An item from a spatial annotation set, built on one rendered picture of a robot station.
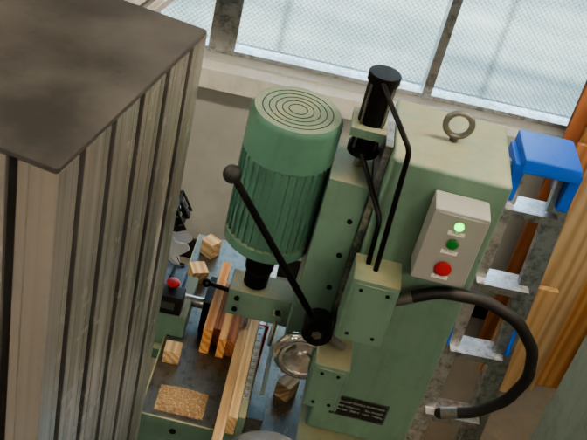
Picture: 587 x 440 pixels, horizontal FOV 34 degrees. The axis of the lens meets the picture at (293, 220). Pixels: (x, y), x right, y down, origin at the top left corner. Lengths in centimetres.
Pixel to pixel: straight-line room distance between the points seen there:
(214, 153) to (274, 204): 166
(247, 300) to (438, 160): 54
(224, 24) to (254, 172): 150
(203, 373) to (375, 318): 44
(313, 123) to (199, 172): 177
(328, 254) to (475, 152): 35
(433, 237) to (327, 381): 39
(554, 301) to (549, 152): 84
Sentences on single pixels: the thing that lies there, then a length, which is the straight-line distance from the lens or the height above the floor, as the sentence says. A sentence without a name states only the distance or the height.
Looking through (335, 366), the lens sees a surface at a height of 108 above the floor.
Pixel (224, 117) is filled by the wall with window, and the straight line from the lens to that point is 337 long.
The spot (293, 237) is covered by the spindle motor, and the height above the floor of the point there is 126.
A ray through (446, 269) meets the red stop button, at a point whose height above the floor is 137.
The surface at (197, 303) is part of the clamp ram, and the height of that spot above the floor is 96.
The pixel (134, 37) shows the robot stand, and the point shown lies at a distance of 80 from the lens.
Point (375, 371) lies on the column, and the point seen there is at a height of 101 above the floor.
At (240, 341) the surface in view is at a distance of 210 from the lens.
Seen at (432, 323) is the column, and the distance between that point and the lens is 193.
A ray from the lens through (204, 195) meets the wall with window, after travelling 357.
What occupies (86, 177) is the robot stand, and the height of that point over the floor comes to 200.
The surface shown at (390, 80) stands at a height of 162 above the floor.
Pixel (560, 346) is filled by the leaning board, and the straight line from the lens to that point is 361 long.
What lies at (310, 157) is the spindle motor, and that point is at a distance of 175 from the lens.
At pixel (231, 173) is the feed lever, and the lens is 170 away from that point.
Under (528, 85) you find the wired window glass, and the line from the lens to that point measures 340.
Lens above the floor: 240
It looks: 36 degrees down
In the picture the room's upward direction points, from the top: 15 degrees clockwise
